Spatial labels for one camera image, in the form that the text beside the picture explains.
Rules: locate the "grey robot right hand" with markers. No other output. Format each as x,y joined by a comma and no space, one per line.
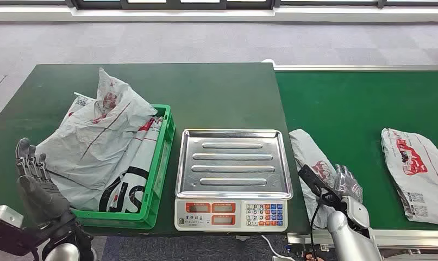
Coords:
318,182

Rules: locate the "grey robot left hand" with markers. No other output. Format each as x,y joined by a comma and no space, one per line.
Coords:
42,196

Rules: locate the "grey package with red logo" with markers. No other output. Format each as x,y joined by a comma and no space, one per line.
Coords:
309,155

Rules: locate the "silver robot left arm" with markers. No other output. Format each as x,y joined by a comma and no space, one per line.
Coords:
66,252

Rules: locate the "plain crumpled grey package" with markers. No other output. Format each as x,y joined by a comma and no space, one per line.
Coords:
82,196

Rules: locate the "green conveyor belt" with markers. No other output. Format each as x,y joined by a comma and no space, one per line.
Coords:
348,104

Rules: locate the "large grey red-print package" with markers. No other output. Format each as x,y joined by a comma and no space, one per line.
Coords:
103,137

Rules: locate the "white package with red logo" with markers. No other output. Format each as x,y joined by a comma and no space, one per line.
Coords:
413,173

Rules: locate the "grey package with black letters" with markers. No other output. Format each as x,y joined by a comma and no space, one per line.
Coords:
136,173

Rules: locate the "grey package with QR label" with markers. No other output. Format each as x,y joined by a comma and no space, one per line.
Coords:
80,104

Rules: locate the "steel scale tray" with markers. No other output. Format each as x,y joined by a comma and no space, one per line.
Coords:
233,164

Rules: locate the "green plastic crate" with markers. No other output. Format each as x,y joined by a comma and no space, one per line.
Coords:
157,180

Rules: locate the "white electronic scale body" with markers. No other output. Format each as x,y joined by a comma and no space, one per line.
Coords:
204,218

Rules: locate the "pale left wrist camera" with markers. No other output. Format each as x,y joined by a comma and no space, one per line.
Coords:
4,215

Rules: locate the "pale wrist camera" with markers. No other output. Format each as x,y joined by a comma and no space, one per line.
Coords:
357,212
4,215

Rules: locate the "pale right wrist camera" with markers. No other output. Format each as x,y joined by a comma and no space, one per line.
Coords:
357,212

